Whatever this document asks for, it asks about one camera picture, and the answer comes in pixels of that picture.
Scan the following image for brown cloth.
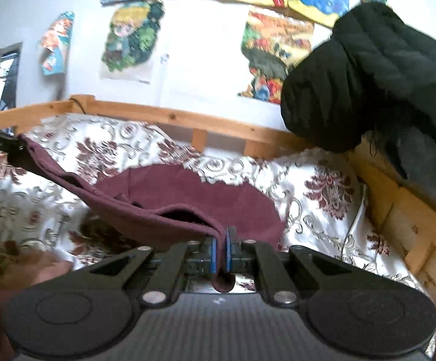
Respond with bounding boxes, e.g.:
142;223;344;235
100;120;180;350
0;241;76;361

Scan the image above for cartoon figure wall poster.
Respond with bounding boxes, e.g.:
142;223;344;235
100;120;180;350
99;0;165;84

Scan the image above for white floral bedspread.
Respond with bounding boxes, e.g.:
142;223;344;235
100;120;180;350
0;113;425;301

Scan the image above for small torn wall poster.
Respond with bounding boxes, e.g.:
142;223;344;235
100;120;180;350
38;11;76;78

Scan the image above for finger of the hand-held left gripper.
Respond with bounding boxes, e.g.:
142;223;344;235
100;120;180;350
0;122;29;166

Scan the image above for wooden bed frame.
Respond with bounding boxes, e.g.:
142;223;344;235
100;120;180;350
0;95;436;318

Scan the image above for maroon long-sleeved shirt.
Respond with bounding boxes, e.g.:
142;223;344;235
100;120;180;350
9;133;289;295

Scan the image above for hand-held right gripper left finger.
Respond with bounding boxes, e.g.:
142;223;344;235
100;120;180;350
71;227;221;307

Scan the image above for black cable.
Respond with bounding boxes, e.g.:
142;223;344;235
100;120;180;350
69;98;88;115

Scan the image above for colourful landscape wall poster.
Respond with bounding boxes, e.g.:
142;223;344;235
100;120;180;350
238;8;315;105

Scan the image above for dark doorway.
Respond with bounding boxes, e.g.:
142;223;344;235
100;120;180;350
0;42;24;116

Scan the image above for black padded jacket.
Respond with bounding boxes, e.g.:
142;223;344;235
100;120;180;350
280;2;436;211

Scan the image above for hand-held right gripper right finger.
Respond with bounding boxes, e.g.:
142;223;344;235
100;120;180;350
223;226;359;307

